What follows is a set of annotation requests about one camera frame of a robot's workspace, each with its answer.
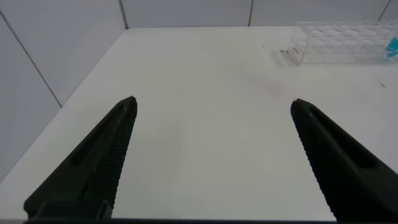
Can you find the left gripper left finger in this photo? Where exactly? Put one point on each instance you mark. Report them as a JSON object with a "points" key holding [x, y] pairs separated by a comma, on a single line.
{"points": [[93, 165]]}

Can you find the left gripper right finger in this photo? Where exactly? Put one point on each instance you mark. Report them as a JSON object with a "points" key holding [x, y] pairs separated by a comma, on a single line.
{"points": [[348, 168]]}

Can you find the test tube with blue pigment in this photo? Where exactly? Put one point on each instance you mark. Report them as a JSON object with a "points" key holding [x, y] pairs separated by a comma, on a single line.
{"points": [[393, 48]]}

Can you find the clear acrylic test tube rack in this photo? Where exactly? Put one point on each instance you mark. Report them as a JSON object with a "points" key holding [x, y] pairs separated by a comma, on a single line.
{"points": [[335, 40]]}

